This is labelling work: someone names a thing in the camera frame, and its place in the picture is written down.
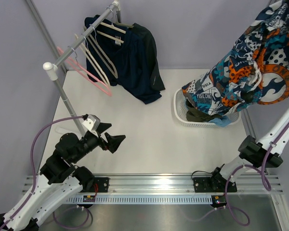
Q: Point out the white perforated plastic basket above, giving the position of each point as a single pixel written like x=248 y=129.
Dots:
x=180 y=111

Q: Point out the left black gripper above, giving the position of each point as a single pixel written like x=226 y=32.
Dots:
x=113 y=141

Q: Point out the navy blue shorts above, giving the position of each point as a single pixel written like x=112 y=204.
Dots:
x=130 y=61

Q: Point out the olive green shorts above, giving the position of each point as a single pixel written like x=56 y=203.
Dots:
x=195 y=115

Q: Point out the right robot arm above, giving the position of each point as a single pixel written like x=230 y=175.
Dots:
x=257 y=154

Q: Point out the metal clothes rack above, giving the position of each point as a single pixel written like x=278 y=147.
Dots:
x=51 y=68

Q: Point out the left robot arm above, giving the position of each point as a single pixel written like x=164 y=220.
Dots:
x=59 y=179

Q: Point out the patterned colourful shorts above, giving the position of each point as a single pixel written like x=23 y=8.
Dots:
x=255 y=70

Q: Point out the aluminium mounting rail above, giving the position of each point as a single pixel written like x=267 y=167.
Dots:
x=167 y=189

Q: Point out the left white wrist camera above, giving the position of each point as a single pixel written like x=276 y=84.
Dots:
x=91 y=123

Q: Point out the pink hanger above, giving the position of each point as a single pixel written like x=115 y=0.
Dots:
x=95 y=80

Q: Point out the light blue shorts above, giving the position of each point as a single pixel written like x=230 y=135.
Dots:
x=222 y=121

